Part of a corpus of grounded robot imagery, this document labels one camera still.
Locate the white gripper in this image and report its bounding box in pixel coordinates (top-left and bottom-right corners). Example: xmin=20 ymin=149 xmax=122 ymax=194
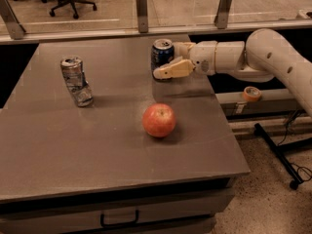
xmin=153 ymin=41 xmax=245 ymax=80

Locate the blue pepsi can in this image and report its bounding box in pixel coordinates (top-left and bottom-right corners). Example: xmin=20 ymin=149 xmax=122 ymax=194
xmin=151 ymin=39 xmax=175 ymax=72

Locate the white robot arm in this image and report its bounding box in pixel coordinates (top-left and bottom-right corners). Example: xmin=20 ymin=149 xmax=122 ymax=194
xmin=152 ymin=28 xmax=312 ymax=115

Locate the red apple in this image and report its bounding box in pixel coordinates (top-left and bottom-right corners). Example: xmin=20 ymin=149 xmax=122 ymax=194
xmin=142 ymin=103 xmax=176 ymax=137

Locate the crushed silver can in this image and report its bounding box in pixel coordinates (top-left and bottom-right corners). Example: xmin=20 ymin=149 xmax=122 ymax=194
xmin=60 ymin=57 xmax=93 ymax=107

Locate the orange tape roll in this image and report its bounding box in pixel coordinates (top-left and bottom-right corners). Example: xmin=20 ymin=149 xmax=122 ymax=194
xmin=243 ymin=86 xmax=261 ymax=102

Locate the black wheeled stand base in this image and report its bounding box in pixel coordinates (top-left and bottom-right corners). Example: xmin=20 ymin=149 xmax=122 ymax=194
xmin=254 ymin=123 xmax=312 ymax=190

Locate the grey cabinet drawer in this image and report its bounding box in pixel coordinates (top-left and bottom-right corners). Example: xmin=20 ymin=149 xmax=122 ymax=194
xmin=0 ymin=188 xmax=234 ymax=234

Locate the right metal railing post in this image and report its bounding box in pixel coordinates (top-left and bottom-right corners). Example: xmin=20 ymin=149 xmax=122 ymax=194
xmin=214 ymin=0 xmax=232 ymax=29

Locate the metal railing post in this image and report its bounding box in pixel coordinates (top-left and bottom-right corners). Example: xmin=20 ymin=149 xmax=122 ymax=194
xmin=136 ymin=0 xmax=149 ymax=33
xmin=0 ymin=0 xmax=26 ymax=40
xmin=214 ymin=0 xmax=232 ymax=29

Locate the middle metal railing post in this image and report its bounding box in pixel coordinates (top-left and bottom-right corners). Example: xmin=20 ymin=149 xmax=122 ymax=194
xmin=136 ymin=0 xmax=149 ymax=33

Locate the black cable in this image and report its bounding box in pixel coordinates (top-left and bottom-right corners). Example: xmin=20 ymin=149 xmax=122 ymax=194
xmin=276 ymin=109 xmax=312 ymax=184

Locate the left metal railing post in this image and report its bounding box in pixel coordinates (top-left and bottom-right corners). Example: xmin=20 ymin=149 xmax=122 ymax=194
xmin=0 ymin=0 xmax=26 ymax=40

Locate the black drawer handle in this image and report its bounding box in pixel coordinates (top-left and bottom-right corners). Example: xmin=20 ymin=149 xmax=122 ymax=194
xmin=99 ymin=210 xmax=139 ymax=229

